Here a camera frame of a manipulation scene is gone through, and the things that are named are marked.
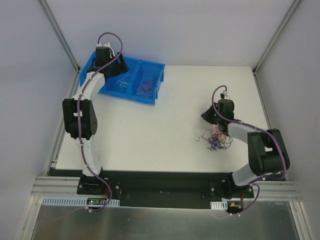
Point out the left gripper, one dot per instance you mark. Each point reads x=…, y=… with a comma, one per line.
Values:
x=120, y=65

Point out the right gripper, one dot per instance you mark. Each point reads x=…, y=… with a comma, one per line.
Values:
x=208, y=114

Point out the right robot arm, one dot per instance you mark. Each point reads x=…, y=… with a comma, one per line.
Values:
x=267, y=153

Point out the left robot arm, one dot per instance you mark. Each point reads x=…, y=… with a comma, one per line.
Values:
x=80, y=120

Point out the blue compartment bin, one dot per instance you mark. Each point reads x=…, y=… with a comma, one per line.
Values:
x=140, y=84

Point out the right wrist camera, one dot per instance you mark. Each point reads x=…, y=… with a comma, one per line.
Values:
x=225, y=95

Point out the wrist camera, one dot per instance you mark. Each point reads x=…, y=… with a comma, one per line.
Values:
x=225, y=95
x=104, y=51

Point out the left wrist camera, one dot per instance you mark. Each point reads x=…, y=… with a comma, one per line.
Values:
x=104, y=51

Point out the right aluminium frame post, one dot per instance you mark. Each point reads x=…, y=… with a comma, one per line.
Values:
x=277, y=34

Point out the aluminium frame post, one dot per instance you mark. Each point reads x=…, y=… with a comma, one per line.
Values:
x=277, y=34
x=59, y=34

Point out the right white cable duct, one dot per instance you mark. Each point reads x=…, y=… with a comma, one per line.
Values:
x=219, y=205

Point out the white cable duct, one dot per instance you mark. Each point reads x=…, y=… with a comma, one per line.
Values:
x=219, y=205
x=66, y=201

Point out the left aluminium frame post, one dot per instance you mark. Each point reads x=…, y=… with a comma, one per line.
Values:
x=59, y=34

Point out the aluminium front rail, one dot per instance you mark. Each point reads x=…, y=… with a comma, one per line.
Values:
x=280, y=191

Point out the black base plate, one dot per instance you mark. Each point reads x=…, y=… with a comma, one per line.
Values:
x=156, y=189

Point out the left white cable duct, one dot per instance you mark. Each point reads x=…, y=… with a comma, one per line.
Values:
x=66, y=201

